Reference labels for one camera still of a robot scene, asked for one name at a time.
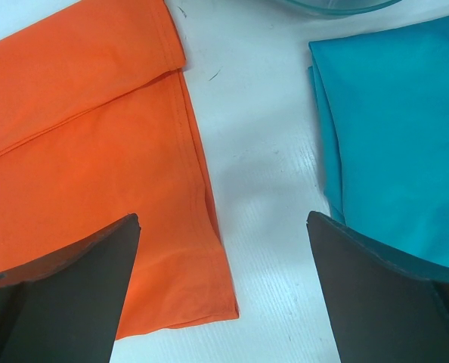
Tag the teal folded t shirt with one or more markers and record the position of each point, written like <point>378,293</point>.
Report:
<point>383,106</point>

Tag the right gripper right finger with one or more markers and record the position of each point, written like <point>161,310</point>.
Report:
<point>384,305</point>

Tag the orange t shirt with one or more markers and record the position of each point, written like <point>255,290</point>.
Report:
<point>96,123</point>

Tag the teal plastic basket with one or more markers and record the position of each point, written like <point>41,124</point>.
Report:
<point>342,8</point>

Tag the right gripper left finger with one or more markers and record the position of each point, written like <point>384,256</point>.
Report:
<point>66,306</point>

